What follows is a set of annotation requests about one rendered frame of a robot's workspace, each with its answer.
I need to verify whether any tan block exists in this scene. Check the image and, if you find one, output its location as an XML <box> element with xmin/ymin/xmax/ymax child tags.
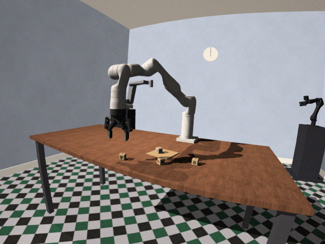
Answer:
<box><xmin>119</xmin><ymin>153</ymin><xmax>126</xmax><ymax>160</ymax></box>
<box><xmin>156</xmin><ymin>147</ymin><xmax>163</xmax><ymax>154</ymax></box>
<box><xmin>192</xmin><ymin>158</ymin><xmax>199</xmax><ymax>166</ymax></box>
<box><xmin>156</xmin><ymin>157</ymin><xmax>165</xmax><ymax>165</ymax></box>

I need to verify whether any tan flat mat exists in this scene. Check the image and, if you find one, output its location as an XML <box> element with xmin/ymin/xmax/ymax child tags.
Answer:
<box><xmin>146</xmin><ymin>149</ymin><xmax>179</xmax><ymax>160</ymax></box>

